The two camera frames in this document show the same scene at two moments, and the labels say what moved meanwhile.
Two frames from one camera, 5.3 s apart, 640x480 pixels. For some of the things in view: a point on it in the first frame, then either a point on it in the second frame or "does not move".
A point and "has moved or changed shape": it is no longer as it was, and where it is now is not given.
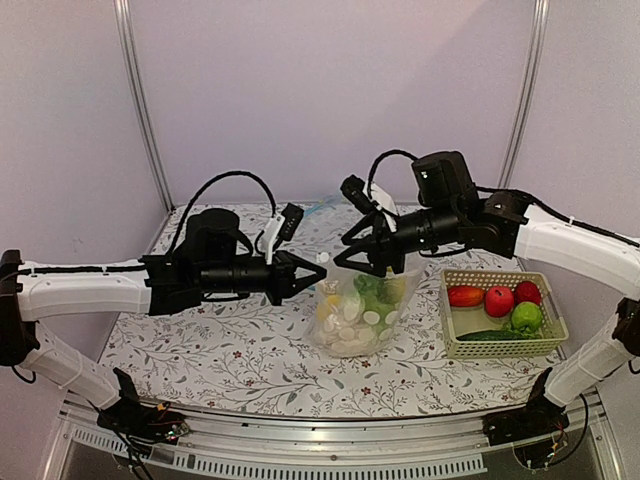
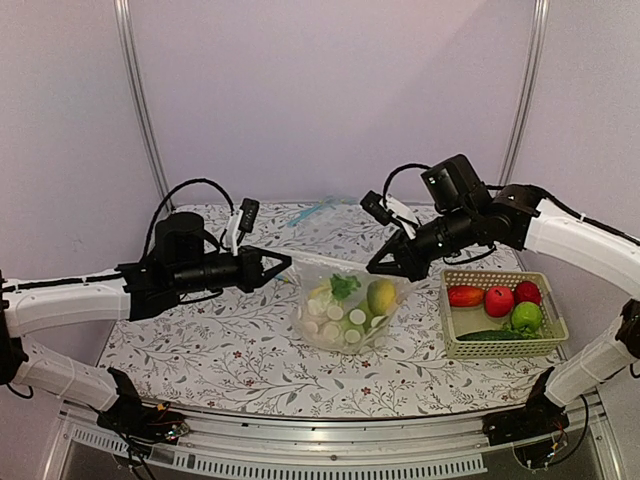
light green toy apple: x=378 y=297 -> x=359 y=319
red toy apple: x=499 y=301 does not move
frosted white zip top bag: x=356 y=313 has moved or changed shape
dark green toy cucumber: x=498 y=335 does not move
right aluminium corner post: x=520 y=118 does not move
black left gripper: x=284 y=283 -> x=250 y=274
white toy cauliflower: x=350 y=340 -> x=323 y=318
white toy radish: x=353 y=306 -> x=343 y=286
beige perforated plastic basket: x=459 y=320 does not move
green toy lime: x=527 y=315 does not move
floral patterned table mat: x=250 y=355 does not move
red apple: x=527 y=291 does not move
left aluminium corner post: x=123 y=16 does not move
